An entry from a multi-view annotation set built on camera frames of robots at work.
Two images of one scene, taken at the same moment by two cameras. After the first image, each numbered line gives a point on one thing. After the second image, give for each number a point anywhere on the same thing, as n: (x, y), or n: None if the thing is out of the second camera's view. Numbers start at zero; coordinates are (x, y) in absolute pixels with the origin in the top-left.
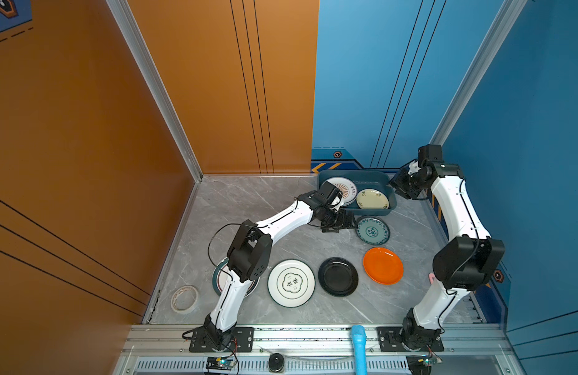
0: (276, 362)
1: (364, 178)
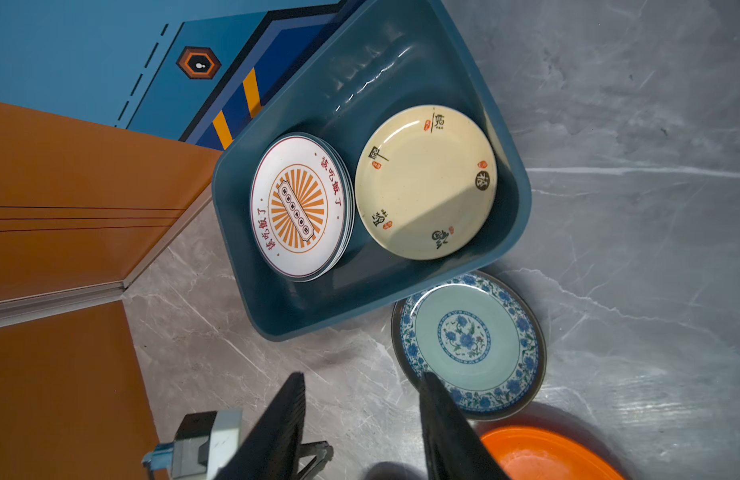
0: None
1: (362, 60)
